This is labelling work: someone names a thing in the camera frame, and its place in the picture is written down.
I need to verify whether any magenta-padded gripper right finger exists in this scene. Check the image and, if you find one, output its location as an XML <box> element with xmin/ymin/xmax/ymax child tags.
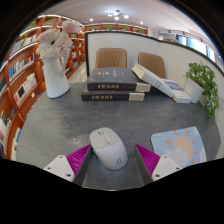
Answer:
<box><xmin>133</xmin><ymin>143</ymin><xmax>183</xmax><ymax>186</ymax></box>

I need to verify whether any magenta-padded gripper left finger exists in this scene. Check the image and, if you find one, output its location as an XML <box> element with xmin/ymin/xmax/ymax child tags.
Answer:
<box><xmin>43</xmin><ymin>143</ymin><xmax>94</xmax><ymax>187</ymax></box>

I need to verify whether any white computer mouse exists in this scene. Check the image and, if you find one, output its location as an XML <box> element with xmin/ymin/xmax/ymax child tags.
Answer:
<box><xmin>89</xmin><ymin>127</ymin><xmax>129</xmax><ymax>171</ymax></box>

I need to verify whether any sun and cloud mouse pad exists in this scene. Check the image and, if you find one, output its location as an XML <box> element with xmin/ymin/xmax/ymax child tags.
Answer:
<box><xmin>150</xmin><ymin>125</ymin><xmax>208</xmax><ymax>169</ymax></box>

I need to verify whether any white and blue book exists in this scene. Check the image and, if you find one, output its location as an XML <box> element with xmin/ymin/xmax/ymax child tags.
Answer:
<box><xmin>162</xmin><ymin>78</ymin><xmax>193</xmax><ymax>104</ymax></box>

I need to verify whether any thick dark hardcover book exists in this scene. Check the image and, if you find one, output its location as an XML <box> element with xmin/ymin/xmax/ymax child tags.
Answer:
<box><xmin>86</xmin><ymin>67</ymin><xmax>152</xmax><ymax>93</ymax></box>
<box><xmin>80</xmin><ymin>83</ymin><xmax>146</xmax><ymax>102</ymax></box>

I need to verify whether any white ceramic vase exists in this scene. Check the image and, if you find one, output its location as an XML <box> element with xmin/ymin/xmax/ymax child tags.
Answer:
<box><xmin>42</xmin><ymin>49</ymin><xmax>71</xmax><ymax>99</ymax></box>

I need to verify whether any large white book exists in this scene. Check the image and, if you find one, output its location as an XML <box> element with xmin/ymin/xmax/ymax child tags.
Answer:
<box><xmin>131</xmin><ymin>62</ymin><xmax>174</xmax><ymax>98</ymax></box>

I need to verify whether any green plant in white pot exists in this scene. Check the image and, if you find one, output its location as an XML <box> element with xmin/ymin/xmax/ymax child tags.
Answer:
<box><xmin>182</xmin><ymin>61</ymin><xmax>221</xmax><ymax>119</ymax></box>

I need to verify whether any orange wooden bookshelf unit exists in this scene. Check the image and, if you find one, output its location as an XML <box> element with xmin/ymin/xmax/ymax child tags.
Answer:
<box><xmin>0</xmin><ymin>13</ymin><xmax>149</xmax><ymax>161</ymax></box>

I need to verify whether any tan upholstered chair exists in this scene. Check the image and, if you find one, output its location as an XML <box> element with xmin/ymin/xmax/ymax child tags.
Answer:
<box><xmin>95</xmin><ymin>47</ymin><xmax>128</xmax><ymax>70</ymax></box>
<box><xmin>137</xmin><ymin>51</ymin><xmax>166</xmax><ymax>80</ymax></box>

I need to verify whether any window with sheer curtains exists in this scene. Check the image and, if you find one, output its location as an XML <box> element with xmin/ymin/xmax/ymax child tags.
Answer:
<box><xmin>159</xmin><ymin>29</ymin><xmax>224</xmax><ymax>69</ymax></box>

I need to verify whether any cluster ceiling lamp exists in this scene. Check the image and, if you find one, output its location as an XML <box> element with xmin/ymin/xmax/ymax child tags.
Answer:
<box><xmin>107</xmin><ymin>9</ymin><xmax>130</xmax><ymax>21</ymax></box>

